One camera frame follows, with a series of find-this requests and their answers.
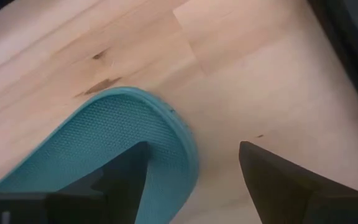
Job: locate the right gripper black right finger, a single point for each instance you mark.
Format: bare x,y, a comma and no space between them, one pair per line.
291,196

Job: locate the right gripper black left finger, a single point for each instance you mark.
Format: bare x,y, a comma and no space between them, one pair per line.
104,202

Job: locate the teal green foam slide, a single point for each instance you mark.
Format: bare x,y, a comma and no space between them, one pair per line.
104,130

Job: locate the black table edge rail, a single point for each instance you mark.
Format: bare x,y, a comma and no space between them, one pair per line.
346,31

